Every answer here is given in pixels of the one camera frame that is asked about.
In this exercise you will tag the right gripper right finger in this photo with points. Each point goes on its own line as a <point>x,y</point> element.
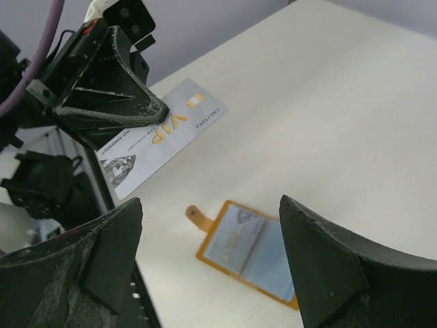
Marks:
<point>342,279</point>

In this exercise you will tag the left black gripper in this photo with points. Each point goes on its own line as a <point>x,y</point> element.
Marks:
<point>92,88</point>

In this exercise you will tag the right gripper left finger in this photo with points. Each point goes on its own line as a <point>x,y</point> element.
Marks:
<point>77,279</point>

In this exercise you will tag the yellow leather card holder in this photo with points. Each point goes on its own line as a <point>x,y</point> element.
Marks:
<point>267,270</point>

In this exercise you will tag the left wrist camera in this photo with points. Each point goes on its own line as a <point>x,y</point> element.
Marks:
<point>131,16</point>

